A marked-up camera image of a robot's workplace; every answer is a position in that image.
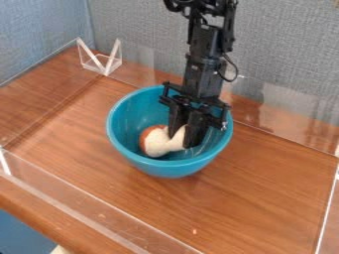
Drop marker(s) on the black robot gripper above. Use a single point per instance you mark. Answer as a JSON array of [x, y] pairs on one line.
[[194, 101]]

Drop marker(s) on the brown white plush mushroom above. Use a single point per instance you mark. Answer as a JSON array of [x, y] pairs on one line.
[[156, 143]]

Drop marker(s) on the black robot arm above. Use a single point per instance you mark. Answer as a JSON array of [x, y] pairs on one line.
[[211, 34]]

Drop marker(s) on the blue plastic bowl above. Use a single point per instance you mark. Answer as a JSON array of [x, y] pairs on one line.
[[138, 111]]

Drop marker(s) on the clear acrylic back barrier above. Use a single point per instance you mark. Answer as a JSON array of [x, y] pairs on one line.
[[290, 113]]

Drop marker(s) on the clear acrylic barrier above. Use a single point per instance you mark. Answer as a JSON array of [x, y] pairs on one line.
[[108, 220], [290, 113]]

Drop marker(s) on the clear acrylic front barrier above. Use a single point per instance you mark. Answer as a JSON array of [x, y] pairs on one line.
[[108, 220]]

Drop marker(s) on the clear acrylic corner bracket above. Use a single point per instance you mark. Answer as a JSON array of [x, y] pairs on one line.
[[103, 64]]

